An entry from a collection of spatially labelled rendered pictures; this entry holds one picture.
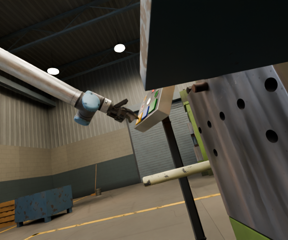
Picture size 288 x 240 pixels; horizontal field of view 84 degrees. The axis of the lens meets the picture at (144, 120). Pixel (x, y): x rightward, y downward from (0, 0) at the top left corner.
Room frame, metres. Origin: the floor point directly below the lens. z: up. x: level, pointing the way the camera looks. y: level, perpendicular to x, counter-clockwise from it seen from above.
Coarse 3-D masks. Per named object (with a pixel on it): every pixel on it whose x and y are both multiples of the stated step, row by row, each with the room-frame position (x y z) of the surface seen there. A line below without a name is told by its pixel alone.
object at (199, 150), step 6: (180, 96) 5.38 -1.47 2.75; (186, 96) 5.05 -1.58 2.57; (186, 102) 5.07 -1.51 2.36; (186, 108) 5.11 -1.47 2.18; (192, 114) 5.08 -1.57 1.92; (192, 120) 5.10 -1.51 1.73; (192, 126) 5.46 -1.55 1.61; (192, 132) 5.47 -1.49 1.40; (198, 132) 5.08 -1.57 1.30; (198, 138) 5.10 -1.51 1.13; (198, 144) 5.51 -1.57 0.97; (198, 150) 5.38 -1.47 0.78; (204, 150) 5.09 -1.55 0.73; (198, 156) 5.39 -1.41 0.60; (204, 156) 5.10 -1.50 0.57; (198, 162) 5.41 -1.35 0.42; (204, 174) 5.40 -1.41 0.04; (210, 174) 5.10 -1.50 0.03
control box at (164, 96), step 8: (160, 88) 0.88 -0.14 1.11; (168, 88) 0.88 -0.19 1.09; (152, 96) 0.97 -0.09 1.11; (160, 96) 0.84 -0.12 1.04; (168, 96) 0.87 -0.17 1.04; (144, 104) 1.07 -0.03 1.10; (160, 104) 0.83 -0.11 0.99; (168, 104) 0.86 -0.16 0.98; (152, 112) 0.87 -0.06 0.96; (160, 112) 0.84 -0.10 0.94; (168, 112) 0.85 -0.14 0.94; (136, 120) 1.12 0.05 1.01; (144, 120) 0.97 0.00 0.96; (152, 120) 0.95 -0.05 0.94; (160, 120) 0.93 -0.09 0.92; (136, 128) 1.09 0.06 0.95; (144, 128) 1.07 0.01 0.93
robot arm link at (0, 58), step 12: (0, 48) 0.55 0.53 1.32; (0, 60) 0.55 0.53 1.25; (12, 60) 0.56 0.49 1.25; (12, 72) 0.59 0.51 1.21; (24, 72) 0.59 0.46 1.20; (36, 72) 0.61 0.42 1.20; (36, 84) 0.63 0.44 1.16; (48, 84) 0.64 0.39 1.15; (60, 84) 0.66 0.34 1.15; (60, 96) 0.68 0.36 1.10; (72, 96) 0.70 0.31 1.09; (84, 96) 0.71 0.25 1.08; (96, 96) 0.75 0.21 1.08; (84, 108) 0.73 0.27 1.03; (96, 108) 0.75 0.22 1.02
